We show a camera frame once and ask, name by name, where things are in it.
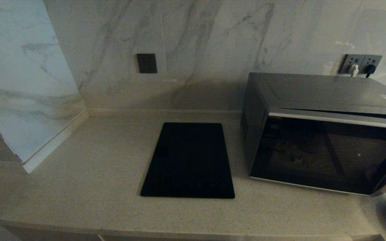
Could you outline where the silver black microwave oven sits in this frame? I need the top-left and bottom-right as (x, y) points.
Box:
(242, 72), (386, 197)

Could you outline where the black induction cooktop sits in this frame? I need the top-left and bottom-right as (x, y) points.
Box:
(140, 122), (235, 199)

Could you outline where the dark single wall socket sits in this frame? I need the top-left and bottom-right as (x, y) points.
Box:
(136, 53), (157, 74)

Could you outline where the grey wall socket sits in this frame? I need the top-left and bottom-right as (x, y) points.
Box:
(362, 55), (383, 76)
(339, 54), (364, 75)

